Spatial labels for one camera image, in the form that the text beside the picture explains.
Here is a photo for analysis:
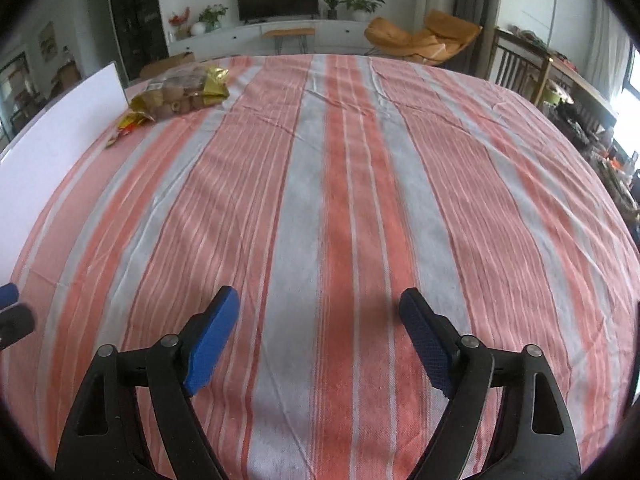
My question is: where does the black display cabinet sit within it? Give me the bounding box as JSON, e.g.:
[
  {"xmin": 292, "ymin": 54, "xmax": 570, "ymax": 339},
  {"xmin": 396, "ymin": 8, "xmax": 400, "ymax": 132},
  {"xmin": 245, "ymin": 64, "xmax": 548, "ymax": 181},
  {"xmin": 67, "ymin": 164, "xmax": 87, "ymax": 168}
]
[{"xmin": 106, "ymin": 0, "xmax": 170, "ymax": 81}]

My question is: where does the wooden side table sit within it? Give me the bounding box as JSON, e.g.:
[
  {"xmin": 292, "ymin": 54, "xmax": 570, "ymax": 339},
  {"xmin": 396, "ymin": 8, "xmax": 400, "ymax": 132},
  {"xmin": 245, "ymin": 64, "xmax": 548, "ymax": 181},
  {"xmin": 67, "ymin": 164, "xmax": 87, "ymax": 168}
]
[{"xmin": 262, "ymin": 27, "xmax": 317, "ymax": 56}]

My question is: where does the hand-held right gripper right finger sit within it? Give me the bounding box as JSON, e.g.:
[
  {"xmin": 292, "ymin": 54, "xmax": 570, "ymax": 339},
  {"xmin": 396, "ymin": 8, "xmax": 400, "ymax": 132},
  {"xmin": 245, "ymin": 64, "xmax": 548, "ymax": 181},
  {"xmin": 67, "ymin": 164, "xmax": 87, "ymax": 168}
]
[{"xmin": 398, "ymin": 287, "xmax": 583, "ymax": 480}]

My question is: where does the brown cardboard box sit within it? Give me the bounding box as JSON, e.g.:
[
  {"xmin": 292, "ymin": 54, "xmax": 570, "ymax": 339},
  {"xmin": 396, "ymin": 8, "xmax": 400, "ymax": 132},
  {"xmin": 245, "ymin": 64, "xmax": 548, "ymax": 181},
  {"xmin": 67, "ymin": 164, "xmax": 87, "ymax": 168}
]
[{"xmin": 139, "ymin": 51, "xmax": 197, "ymax": 80}]

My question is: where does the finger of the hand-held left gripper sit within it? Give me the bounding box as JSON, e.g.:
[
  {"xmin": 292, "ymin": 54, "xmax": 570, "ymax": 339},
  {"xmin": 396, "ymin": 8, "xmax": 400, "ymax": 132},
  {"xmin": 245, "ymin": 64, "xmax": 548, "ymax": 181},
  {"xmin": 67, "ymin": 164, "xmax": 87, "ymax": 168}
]
[{"xmin": 0, "ymin": 282, "xmax": 38, "ymax": 352}]

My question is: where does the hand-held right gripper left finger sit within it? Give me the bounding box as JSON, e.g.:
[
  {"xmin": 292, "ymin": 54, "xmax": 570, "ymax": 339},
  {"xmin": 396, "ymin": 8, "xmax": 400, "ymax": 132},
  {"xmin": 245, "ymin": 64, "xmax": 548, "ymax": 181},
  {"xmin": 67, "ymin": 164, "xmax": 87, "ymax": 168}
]
[{"xmin": 54, "ymin": 285, "xmax": 241, "ymax": 480}]

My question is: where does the gold bag of round snacks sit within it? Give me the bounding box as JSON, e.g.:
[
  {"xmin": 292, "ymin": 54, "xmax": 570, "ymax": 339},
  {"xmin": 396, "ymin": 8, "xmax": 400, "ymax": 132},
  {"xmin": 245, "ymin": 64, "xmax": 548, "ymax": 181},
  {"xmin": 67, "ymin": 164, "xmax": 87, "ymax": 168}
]
[{"xmin": 129, "ymin": 64, "xmax": 232, "ymax": 122}]

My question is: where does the white television console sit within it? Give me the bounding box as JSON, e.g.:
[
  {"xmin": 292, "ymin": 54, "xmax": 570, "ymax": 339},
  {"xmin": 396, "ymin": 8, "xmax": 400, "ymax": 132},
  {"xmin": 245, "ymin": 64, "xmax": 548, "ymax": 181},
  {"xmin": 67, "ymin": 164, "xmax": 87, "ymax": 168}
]
[{"xmin": 167, "ymin": 19, "xmax": 381, "ymax": 58}]

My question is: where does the large green potted plant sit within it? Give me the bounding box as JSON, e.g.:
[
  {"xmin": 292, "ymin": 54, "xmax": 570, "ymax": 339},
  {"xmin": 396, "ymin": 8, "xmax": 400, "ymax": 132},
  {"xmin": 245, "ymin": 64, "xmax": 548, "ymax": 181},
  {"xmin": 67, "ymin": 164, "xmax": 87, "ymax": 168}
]
[{"xmin": 340, "ymin": 0, "xmax": 386, "ymax": 22}]

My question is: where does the pink striped cloth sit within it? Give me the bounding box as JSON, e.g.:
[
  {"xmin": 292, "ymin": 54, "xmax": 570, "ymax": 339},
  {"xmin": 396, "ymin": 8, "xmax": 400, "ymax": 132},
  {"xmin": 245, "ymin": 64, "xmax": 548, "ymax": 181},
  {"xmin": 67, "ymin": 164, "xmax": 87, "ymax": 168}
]
[{"xmin": 7, "ymin": 54, "xmax": 640, "ymax": 480}]

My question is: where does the framed wall picture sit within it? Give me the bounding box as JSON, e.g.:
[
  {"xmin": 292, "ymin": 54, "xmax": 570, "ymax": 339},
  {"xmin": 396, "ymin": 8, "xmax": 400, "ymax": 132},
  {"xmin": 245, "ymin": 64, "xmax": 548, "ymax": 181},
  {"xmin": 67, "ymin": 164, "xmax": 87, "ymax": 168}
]
[{"xmin": 39, "ymin": 21, "xmax": 57, "ymax": 63}]

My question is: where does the wooden slatted chair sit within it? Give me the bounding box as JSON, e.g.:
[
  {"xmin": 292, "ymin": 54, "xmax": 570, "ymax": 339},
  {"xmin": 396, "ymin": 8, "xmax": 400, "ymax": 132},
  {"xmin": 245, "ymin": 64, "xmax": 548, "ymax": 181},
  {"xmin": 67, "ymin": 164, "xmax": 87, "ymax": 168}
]
[{"xmin": 485, "ymin": 27, "xmax": 553, "ymax": 106}]

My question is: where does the orange lounge chair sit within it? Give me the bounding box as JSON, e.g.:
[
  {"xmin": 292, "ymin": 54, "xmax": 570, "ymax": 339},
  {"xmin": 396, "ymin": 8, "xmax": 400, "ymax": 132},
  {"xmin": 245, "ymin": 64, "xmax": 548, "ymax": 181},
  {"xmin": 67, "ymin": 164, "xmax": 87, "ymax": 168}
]
[{"xmin": 364, "ymin": 9, "xmax": 483, "ymax": 67}]

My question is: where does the cluttered wooden desk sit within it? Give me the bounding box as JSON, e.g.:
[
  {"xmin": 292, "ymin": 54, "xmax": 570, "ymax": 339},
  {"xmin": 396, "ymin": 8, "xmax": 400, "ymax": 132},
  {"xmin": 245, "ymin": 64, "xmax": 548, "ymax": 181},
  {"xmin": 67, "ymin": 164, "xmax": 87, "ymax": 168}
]
[{"xmin": 495, "ymin": 27, "xmax": 640, "ymax": 221}]

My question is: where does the arc floor lamp pole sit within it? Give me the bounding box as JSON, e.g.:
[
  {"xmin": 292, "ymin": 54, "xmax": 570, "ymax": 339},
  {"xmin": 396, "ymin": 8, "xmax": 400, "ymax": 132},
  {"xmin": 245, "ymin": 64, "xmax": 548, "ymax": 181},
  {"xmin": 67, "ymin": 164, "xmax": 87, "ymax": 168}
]
[{"xmin": 547, "ymin": 0, "xmax": 563, "ymax": 53}]

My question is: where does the red flower arrangement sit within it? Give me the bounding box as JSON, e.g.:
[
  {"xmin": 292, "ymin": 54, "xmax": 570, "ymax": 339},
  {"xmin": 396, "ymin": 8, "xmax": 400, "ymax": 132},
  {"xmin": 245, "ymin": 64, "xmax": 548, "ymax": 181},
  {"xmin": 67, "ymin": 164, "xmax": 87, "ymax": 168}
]
[{"xmin": 168, "ymin": 7, "xmax": 193, "ymax": 41}]

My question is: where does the yellow red snack packet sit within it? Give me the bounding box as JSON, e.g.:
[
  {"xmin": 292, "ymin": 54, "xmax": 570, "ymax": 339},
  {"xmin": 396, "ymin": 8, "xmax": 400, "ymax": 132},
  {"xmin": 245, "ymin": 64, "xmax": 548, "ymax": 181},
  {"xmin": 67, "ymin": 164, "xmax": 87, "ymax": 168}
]
[{"xmin": 106, "ymin": 112, "xmax": 153, "ymax": 150}]

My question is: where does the white cardboard box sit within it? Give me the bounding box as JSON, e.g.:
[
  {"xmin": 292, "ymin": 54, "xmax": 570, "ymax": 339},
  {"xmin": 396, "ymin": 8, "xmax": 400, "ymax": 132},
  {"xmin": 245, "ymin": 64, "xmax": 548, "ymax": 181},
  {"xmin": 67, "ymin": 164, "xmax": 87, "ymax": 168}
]
[{"xmin": 0, "ymin": 61, "xmax": 127, "ymax": 281}]

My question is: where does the bushy green potted plant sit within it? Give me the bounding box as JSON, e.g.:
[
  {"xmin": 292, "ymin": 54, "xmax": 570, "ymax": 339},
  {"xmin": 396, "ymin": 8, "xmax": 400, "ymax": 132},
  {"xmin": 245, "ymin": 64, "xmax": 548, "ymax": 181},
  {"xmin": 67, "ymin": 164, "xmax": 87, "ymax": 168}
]
[{"xmin": 198, "ymin": 4, "xmax": 229, "ymax": 32}]

